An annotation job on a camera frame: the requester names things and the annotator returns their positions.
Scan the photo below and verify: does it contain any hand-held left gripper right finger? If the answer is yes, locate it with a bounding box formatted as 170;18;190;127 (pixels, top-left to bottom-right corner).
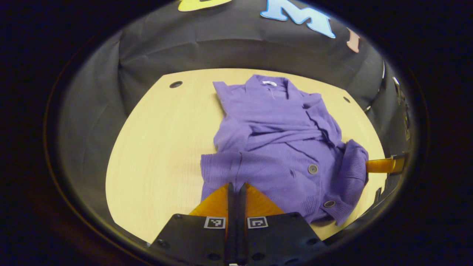
236;183;326;266

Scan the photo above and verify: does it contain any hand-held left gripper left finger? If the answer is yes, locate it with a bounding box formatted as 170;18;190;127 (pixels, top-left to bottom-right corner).
150;183;237;266

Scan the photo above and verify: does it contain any purple knit cardigan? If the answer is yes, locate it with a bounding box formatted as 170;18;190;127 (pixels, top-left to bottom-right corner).
200;74;370;226

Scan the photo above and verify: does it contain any black backdrop cloth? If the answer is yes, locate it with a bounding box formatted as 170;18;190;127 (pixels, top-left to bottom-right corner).
55;0;414;222

